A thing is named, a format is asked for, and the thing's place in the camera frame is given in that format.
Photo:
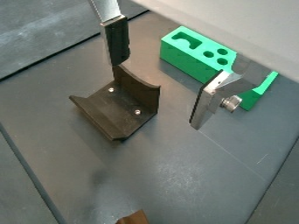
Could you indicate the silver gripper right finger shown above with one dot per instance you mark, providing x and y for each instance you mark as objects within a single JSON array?
[{"x": 220, "y": 94}]

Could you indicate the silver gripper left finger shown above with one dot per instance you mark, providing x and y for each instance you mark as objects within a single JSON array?
[{"x": 114, "y": 29}]

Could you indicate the brown star prism object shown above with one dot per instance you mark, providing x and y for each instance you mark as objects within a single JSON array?
[{"x": 136, "y": 218}]

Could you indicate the black curved fixture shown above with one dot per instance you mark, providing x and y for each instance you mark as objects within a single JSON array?
[{"x": 122, "y": 106}]

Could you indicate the green shape sorter block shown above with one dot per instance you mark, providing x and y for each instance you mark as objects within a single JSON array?
[{"x": 196, "y": 54}]

